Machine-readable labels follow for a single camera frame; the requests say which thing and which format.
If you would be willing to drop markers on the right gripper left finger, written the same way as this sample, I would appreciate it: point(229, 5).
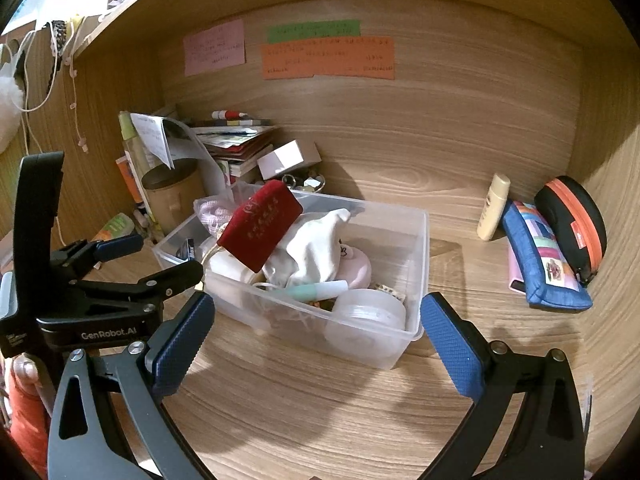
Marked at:
point(86, 440)

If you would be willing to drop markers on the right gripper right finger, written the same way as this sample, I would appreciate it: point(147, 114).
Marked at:
point(547, 440)

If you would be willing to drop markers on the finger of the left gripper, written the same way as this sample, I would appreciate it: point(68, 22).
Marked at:
point(76, 260)
point(152, 288)

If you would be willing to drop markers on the mint white tube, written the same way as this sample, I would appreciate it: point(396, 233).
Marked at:
point(314, 292)

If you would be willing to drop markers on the white drawstring cloth pouch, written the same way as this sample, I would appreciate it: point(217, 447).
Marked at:
point(310, 251)

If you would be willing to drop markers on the white round powder jar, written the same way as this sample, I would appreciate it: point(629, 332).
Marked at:
point(363, 321)

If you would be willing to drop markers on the pink round case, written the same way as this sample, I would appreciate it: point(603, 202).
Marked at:
point(354, 268)

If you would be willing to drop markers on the translucent jar beige contents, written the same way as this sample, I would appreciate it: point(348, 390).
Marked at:
point(225, 276)

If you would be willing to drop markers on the orange sleeve forearm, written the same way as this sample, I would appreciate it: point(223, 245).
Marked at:
point(29, 427)

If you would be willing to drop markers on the person left hand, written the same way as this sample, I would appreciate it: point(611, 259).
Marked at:
point(32, 377)

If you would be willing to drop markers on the orange green sanitizer tube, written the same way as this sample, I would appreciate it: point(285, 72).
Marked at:
point(118, 226)

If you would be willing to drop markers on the green spray bottle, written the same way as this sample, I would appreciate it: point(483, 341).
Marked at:
point(133, 144)

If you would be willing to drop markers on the blue patchwork pencil pouch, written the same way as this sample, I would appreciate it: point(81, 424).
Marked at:
point(549, 281)

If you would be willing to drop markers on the white printed paper sheet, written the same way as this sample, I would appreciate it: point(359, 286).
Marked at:
point(166, 138)

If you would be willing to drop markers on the stack of books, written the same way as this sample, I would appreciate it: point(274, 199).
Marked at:
point(236, 149)

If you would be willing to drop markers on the white fluffy plush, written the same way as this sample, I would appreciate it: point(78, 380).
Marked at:
point(11, 101)

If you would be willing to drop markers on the bowl of trinkets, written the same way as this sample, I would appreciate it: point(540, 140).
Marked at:
point(309, 183)

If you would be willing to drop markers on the clear plastic storage bin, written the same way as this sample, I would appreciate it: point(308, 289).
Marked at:
point(394, 238)

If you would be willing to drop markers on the red white marker pen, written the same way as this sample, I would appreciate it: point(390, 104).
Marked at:
point(229, 115)

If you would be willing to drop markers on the white small cardboard box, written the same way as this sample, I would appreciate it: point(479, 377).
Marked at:
point(296, 154)

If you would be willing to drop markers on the black orange round case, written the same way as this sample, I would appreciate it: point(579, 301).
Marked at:
point(577, 224)

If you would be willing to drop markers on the cream small lotion bottle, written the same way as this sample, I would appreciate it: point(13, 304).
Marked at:
point(495, 201)

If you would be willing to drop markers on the pink sticky note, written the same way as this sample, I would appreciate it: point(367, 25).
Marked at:
point(218, 47)

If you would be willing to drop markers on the orange sticky note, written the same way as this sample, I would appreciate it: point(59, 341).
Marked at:
point(345, 56)

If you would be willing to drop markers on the green sticky note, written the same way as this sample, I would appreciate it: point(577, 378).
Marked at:
point(312, 30)

